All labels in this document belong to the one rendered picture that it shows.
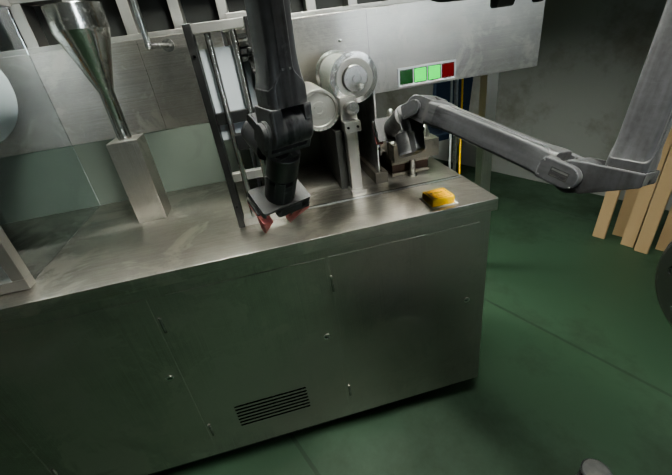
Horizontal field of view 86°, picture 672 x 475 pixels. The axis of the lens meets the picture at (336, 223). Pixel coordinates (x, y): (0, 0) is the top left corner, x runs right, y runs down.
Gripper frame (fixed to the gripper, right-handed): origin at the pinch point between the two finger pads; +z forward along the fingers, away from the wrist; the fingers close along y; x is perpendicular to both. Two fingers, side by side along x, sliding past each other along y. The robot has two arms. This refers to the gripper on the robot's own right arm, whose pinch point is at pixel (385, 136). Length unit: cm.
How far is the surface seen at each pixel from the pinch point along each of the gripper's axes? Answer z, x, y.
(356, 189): 10.0, -13.4, -10.3
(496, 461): 13, -116, 18
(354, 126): -1.3, 4.3, -9.2
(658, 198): 70, -47, 170
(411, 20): 21, 46, 27
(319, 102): 1.0, 14.0, -17.7
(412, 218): -10.2, -26.4, -0.7
